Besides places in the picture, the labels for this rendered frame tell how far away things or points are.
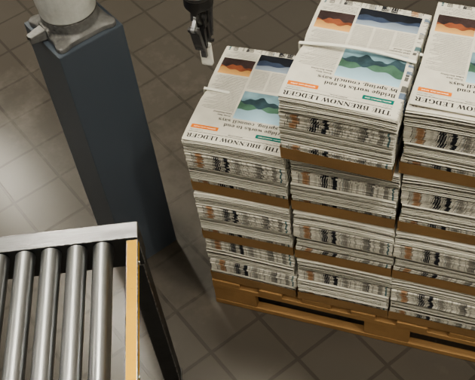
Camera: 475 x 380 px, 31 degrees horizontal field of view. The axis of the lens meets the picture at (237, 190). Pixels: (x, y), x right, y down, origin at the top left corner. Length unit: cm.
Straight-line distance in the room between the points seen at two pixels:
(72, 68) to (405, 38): 87
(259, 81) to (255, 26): 147
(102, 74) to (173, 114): 112
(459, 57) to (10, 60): 235
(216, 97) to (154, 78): 133
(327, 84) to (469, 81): 32
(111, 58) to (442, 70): 90
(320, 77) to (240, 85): 39
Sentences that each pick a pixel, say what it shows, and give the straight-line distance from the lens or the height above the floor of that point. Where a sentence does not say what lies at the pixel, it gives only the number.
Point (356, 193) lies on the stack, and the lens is 224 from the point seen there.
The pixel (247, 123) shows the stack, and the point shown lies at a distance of 227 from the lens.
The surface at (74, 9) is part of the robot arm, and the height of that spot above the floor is 110.
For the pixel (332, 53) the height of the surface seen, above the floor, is 106.
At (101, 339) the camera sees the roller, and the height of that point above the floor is 80.
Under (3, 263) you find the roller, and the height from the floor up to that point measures 79.
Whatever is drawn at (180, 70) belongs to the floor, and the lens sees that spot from 367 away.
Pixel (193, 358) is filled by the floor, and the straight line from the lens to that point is 282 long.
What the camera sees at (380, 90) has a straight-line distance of 201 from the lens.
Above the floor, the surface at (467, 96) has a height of 107.
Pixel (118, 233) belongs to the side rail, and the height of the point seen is 80.
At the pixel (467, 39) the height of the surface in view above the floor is 107.
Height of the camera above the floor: 247
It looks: 51 degrees down
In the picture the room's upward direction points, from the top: 8 degrees counter-clockwise
